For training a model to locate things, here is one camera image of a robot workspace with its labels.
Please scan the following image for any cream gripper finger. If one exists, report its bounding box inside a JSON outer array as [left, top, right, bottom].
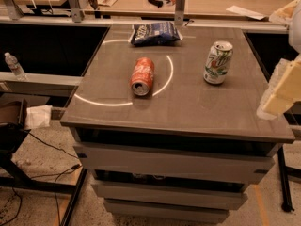
[[256, 56, 301, 120], [269, 0, 301, 25]]

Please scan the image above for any red coke can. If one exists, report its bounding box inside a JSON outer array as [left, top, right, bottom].
[[130, 57, 154, 96]]

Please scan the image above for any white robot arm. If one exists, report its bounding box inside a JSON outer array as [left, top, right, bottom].
[[257, 0, 301, 120]]

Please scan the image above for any green white 7up can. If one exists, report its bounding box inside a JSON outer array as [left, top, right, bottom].
[[203, 40, 233, 85]]

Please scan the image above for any white paper sheet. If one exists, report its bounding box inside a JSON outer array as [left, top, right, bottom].
[[227, 6, 265, 20]]

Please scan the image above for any grey drawer cabinet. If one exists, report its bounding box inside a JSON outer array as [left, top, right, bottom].
[[61, 24, 294, 223]]

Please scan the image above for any blue chip bag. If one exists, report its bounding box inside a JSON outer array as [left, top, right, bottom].
[[130, 21, 182, 46]]

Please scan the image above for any black headband object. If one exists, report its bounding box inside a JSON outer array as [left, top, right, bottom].
[[148, 0, 171, 8]]

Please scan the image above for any small paper card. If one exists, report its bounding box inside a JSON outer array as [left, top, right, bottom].
[[98, 0, 118, 7]]

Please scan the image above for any white crumpled cloth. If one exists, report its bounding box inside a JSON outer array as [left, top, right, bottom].
[[24, 105, 52, 129]]

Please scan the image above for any clear plastic water bottle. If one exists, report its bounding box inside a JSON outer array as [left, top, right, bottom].
[[5, 52, 27, 81]]

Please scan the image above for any black floor cable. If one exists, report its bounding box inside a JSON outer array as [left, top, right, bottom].
[[0, 131, 83, 226]]

